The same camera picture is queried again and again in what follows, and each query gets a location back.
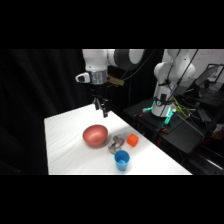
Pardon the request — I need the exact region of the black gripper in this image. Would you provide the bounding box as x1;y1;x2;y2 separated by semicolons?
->
90;82;110;119

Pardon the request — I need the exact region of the blue plastic cup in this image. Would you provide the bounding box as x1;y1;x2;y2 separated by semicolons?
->
114;149;130;172

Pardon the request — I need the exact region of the pink bowl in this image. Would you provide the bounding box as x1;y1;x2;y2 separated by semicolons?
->
82;124;109;149

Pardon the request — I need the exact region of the yellow wrist board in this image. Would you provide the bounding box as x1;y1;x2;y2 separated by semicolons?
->
106;75;125;87

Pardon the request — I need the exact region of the grey crumpled object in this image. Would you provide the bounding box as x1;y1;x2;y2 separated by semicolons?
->
107;134;126;155

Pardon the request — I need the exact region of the orange cube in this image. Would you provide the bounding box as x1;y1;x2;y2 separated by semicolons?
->
126;133;140;148

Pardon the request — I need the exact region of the green base light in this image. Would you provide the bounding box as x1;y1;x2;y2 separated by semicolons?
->
142;99;178;127

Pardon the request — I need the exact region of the black curtain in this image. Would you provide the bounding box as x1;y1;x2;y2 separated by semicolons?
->
0;49;165;176

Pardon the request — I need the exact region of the black robot stand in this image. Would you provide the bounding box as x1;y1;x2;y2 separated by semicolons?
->
122;97;206;155

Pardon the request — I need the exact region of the dark tilted monitor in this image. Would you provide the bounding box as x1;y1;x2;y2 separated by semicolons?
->
194;63;224;90

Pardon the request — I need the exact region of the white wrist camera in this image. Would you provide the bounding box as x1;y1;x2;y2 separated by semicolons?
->
75;71;91;84

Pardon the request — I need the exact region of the yellow green cable bundle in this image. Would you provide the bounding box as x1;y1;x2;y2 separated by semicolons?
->
172;99;198;120

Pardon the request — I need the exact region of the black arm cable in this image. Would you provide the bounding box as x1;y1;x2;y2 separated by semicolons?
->
166;49;200;102

